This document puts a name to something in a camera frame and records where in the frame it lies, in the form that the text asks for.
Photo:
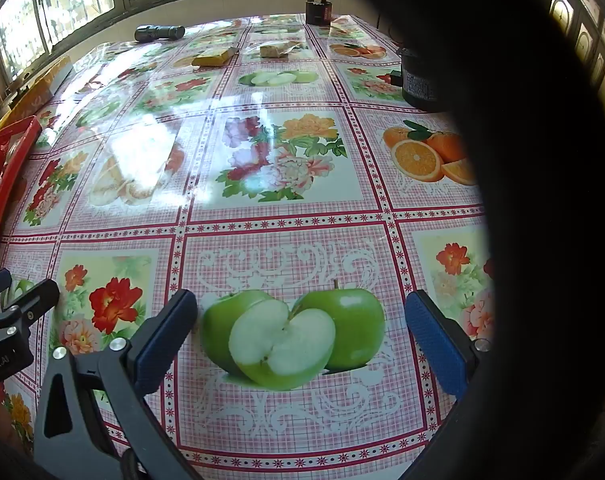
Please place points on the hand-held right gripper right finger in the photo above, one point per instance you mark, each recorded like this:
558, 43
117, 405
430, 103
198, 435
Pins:
435, 345

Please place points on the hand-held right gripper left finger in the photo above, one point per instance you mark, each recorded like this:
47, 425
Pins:
167, 340

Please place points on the red rectangular tray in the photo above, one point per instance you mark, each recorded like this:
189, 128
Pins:
12, 170

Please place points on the clear brown cake packet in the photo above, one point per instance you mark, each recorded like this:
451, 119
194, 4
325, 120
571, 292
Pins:
278, 49

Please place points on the floral fruit print tablecloth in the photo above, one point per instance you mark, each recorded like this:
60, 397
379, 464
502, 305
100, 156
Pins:
282, 250

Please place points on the cardboard box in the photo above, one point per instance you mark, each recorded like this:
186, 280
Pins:
37, 92

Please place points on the black round labelled device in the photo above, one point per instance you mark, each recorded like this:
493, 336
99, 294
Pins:
417, 85

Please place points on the yellow snack bar packet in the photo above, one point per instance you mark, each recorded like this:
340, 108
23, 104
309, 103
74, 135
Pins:
215, 57

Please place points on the black flashlight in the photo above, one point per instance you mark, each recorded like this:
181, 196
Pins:
160, 33

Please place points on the brown panelled door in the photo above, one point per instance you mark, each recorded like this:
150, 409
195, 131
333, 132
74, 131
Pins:
582, 35

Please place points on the black canister wooden knob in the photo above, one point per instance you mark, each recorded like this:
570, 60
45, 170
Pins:
318, 12

